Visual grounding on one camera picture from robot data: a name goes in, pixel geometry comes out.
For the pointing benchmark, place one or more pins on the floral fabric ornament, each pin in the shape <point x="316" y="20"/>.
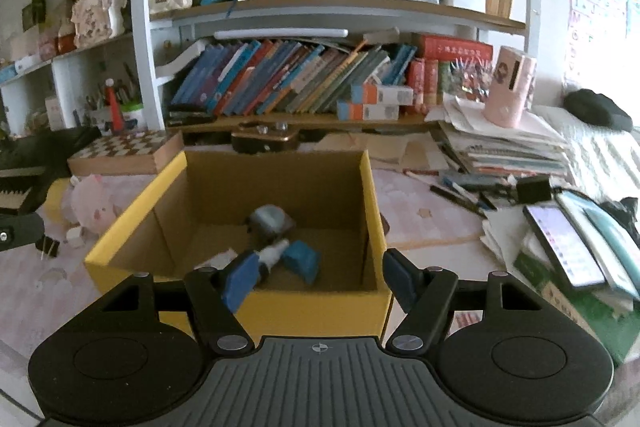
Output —
<point x="97" y="14"/>

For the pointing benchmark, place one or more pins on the white tub green lid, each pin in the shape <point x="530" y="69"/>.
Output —
<point x="132" y="117"/>

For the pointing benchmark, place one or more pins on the pink checked cloth desktop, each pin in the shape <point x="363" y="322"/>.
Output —
<point x="45" y="302"/>

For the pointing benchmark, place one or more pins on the blue plastic packet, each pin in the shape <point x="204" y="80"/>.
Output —
<point x="302" y="262"/>

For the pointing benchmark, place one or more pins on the black binder clip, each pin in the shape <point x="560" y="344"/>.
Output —
<point x="49" y="248"/>

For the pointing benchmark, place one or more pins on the black power adapter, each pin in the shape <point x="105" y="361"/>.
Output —
<point x="532" y="189"/>

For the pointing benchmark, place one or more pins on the smartphone showing app list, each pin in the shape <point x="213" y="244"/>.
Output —
<point x="567" y="247"/>

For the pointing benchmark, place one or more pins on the dark cloth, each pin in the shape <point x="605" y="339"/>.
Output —
<point x="597" y="109"/>

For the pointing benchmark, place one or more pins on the stack of papers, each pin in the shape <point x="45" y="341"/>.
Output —
<point x="505" y="142"/>

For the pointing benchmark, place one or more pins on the white spray bottle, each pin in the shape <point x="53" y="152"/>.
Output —
<point x="274" y="257"/>

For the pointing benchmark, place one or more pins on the brown cardboard sheet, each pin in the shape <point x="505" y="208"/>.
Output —
<point x="400" y="152"/>

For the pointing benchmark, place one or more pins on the checkered chess board box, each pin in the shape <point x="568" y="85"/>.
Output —
<point x="125" y="152"/>

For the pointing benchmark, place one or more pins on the pink plush pig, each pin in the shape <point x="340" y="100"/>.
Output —
<point x="92" y="207"/>

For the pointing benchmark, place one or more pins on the beige bordered desk mat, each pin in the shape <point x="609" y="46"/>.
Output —
<point x="425" y="217"/>

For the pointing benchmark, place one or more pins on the yellow cardboard box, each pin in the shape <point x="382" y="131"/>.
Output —
<point x="320" y="307"/>

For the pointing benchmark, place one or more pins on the red book box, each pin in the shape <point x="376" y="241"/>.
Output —
<point x="452" y="49"/>

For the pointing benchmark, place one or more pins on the black electronic keyboard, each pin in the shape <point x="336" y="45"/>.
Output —
<point x="30" y="157"/>

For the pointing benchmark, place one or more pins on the alphabet wall poster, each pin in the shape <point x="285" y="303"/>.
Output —
<point x="595" y="17"/>

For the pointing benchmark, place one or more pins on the green book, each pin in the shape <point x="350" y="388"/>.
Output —
<point x="595" y="322"/>

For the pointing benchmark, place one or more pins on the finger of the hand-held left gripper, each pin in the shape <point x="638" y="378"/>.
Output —
<point x="22" y="229"/>

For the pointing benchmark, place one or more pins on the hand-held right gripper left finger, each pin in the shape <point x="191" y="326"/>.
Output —
<point x="241" y="283"/>

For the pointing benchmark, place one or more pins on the red cone ornament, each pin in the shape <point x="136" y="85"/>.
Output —
<point x="116" y="112"/>

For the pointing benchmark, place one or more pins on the white wooden bookshelf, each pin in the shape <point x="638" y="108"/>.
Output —
<point x="145" y="57"/>

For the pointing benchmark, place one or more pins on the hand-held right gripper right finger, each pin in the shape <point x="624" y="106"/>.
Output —
<point x="400" y="282"/>

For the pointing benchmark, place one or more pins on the row of leaning books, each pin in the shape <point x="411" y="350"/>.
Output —
<point x="295" y="77"/>

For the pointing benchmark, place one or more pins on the pink pen holder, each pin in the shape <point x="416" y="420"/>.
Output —
<point x="510" y="87"/>

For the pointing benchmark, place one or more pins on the orange white carton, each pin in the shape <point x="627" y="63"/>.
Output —
<point x="382" y="94"/>
<point x="367" y="112"/>

